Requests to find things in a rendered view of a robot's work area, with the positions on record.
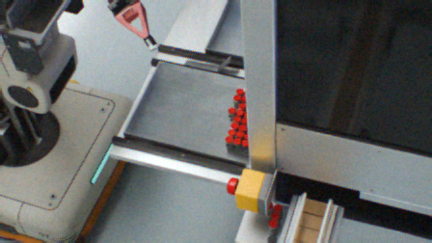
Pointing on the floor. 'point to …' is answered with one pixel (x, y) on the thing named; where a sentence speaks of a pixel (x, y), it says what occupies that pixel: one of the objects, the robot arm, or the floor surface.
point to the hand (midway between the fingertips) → (145, 35)
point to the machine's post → (260, 83)
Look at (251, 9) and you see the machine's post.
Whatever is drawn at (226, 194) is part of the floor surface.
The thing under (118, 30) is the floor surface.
